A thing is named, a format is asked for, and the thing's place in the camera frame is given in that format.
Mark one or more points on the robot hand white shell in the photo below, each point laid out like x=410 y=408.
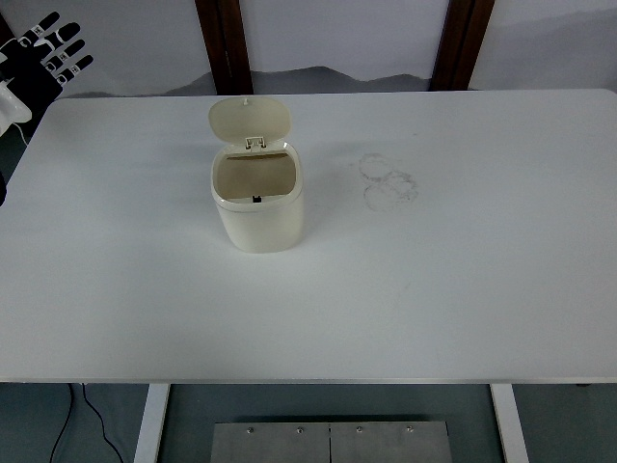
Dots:
x=29 y=82

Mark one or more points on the cream lidded trash bin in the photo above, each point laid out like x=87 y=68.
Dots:
x=260 y=222

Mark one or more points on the white table leg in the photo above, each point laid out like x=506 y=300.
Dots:
x=510 y=424
x=150 y=424

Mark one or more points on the grey metal plate with screws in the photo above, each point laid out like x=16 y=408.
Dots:
x=289 y=446

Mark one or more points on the dark brown wooden post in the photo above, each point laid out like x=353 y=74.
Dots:
x=226 y=48
x=460 y=46

